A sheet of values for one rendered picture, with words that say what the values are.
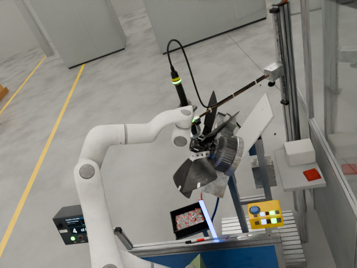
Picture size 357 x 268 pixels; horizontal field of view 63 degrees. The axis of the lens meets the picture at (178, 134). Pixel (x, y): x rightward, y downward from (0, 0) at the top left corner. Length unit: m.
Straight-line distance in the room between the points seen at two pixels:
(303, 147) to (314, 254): 0.98
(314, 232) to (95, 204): 1.99
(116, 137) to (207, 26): 6.05
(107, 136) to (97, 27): 7.51
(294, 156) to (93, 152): 1.25
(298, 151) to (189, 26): 5.45
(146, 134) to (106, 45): 7.58
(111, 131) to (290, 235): 1.85
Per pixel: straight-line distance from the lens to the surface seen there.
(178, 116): 1.25
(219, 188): 1.82
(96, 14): 8.58
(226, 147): 1.78
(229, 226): 2.75
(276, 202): 1.57
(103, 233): 1.24
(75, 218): 1.72
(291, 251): 2.58
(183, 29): 7.04
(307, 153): 1.98
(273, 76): 1.85
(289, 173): 1.99
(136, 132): 1.25
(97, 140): 1.23
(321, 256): 2.66
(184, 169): 1.92
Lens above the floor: 2.30
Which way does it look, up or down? 34 degrees down
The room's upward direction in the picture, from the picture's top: 21 degrees counter-clockwise
